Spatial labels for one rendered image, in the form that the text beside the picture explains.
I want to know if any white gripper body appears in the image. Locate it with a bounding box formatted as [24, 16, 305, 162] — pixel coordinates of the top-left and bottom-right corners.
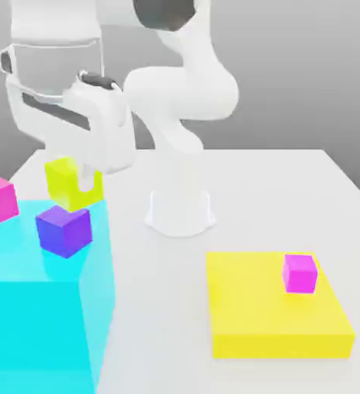
[5, 76, 137, 175]

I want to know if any small lime yellow cube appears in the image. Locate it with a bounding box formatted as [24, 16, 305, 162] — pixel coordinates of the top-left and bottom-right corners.
[44, 156, 105, 214]

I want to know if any small purple cube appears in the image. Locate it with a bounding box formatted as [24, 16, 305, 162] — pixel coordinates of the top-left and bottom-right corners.
[35, 205, 94, 259]

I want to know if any small magenta cube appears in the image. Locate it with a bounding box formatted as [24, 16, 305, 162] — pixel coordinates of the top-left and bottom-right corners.
[282, 253, 319, 296]

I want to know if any large cyan box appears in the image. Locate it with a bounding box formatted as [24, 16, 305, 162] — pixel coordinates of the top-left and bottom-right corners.
[0, 199, 117, 394]

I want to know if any large yellow box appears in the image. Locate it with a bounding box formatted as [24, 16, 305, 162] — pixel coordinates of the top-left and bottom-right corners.
[205, 251, 357, 360]

